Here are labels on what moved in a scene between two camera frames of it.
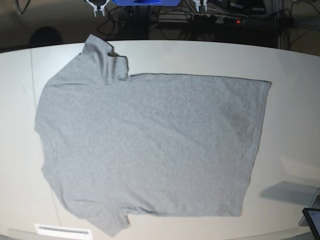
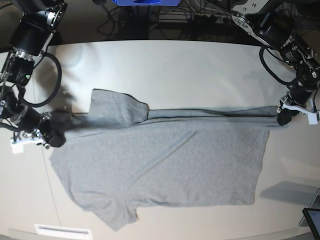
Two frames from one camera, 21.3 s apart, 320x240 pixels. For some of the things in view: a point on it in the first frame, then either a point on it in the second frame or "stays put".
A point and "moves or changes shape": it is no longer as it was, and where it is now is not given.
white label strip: x=64 y=231 stays put
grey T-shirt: x=113 y=143 moves or changes shape
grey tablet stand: x=315 y=204 stays put
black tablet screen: x=313 y=215 stays put
